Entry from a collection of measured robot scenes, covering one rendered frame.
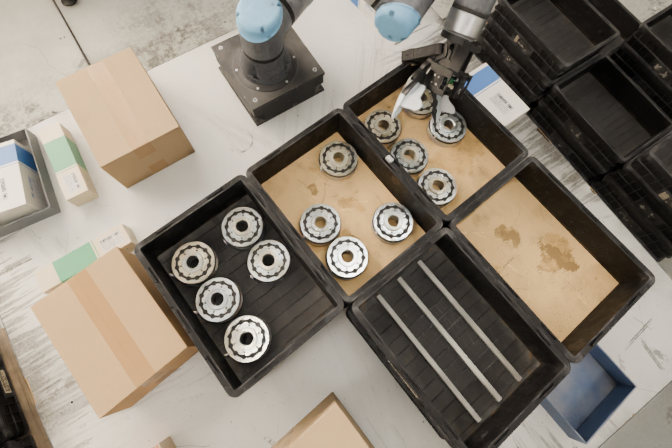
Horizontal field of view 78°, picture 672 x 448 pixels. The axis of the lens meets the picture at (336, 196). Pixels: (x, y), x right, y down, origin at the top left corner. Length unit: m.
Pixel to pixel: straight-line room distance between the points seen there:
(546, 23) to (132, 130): 1.65
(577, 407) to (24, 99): 2.59
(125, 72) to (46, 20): 1.56
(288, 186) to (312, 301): 0.30
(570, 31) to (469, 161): 1.03
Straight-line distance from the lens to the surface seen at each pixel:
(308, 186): 1.10
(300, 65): 1.32
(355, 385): 1.17
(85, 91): 1.34
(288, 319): 1.04
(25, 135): 1.54
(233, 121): 1.35
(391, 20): 0.81
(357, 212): 1.08
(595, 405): 1.37
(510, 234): 1.17
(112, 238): 1.25
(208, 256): 1.05
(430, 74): 0.93
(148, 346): 1.07
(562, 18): 2.13
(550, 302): 1.18
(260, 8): 1.14
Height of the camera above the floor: 1.86
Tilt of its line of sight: 71 degrees down
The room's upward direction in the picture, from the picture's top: 8 degrees clockwise
